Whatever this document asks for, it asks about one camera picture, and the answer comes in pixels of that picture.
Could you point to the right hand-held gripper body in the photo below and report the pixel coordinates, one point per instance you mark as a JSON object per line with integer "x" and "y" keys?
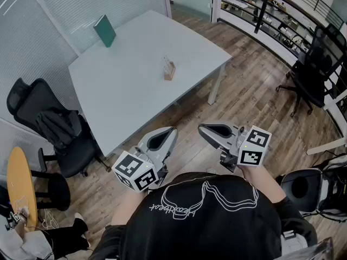
{"x": 253, "y": 150}

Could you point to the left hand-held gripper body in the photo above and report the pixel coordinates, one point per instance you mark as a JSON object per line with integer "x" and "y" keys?
{"x": 135, "y": 169}

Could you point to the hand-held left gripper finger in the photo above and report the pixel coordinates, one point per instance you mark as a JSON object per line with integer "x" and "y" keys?
{"x": 172, "y": 145}
{"x": 158, "y": 132}

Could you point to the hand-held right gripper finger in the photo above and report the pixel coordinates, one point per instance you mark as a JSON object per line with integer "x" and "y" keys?
{"x": 218, "y": 124}
{"x": 212, "y": 141}

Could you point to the person's left forearm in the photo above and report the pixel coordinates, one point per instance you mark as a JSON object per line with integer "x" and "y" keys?
{"x": 127, "y": 207}

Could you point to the person's right forearm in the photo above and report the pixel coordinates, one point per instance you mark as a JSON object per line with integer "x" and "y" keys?
{"x": 265, "y": 183}

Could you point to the white table leg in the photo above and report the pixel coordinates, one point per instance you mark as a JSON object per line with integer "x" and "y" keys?
{"x": 215, "y": 88}

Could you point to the black seat with backpack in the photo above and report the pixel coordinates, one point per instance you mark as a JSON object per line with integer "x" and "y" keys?
{"x": 301, "y": 191}

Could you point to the black stool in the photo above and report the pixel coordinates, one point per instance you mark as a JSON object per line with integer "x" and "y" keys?
{"x": 52, "y": 192}

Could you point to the black bag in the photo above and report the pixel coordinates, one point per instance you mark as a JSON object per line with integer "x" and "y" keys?
{"x": 58, "y": 129}

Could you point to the black printed t-shirt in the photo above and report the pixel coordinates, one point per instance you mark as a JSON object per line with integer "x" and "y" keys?
{"x": 203, "y": 234}

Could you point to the black mesh office chair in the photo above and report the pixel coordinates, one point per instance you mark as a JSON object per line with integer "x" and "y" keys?
{"x": 314, "y": 72}

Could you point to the green book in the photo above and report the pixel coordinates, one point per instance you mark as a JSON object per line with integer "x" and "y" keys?
{"x": 105, "y": 31}

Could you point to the round wooden side table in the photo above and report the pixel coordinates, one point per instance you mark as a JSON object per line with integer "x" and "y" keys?
{"x": 21, "y": 183}

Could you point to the black high-back office chair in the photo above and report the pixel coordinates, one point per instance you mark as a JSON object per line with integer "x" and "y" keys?
{"x": 29, "y": 101}

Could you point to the white desk frame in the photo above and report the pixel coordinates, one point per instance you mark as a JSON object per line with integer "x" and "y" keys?
{"x": 328, "y": 145}

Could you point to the black steel post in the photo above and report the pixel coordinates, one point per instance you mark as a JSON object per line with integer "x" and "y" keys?
{"x": 261, "y": 12}

